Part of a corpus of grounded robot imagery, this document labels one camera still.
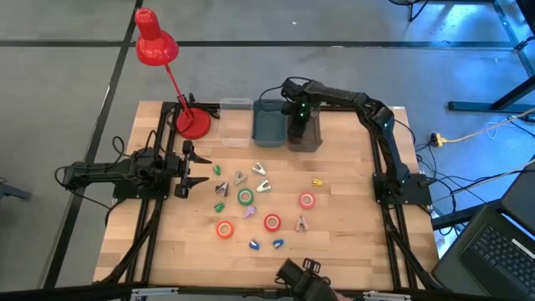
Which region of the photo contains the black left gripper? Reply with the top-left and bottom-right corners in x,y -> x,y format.
166,140 -> 213,198

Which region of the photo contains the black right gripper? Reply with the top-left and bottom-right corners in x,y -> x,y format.
282,96 -> 321,141

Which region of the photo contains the green tape roll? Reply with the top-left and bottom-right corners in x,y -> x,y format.
237,188 -> 255,207

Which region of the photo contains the orange tape roll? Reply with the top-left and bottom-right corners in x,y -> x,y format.
216,220 -> 235,240

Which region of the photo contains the pink tape roll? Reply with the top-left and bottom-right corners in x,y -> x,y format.
298,191 -> 316,211

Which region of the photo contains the red tape roll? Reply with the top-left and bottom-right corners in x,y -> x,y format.
263,213 -> 282,232

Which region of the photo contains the grey translucent plastic bin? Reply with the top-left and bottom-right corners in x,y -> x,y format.
287,104 -> 324,152

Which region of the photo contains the teal plastic bin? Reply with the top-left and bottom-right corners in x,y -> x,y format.
252,99 -> 289,148

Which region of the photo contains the clear plastic bin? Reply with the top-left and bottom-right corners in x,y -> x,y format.
217,97 -> 254,148

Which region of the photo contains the red desk lamp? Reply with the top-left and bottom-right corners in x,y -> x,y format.
133,7 -> 212,140

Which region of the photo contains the black desk foot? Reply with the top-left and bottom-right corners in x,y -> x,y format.
431,199 -> 502,231
447,74 -> 535,114

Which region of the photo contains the grey chair base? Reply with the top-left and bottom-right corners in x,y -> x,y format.
0,177 -> 33,202

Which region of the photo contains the dark grey open laptop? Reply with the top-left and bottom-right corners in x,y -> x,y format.
431,204 -> 535,301

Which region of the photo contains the silver aluminium bracket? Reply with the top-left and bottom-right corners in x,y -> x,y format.
131,287 -> 179,300
362,291 -> 413,301

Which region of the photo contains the yellow extension cord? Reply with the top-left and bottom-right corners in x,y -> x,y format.
430,106 -> 535,148

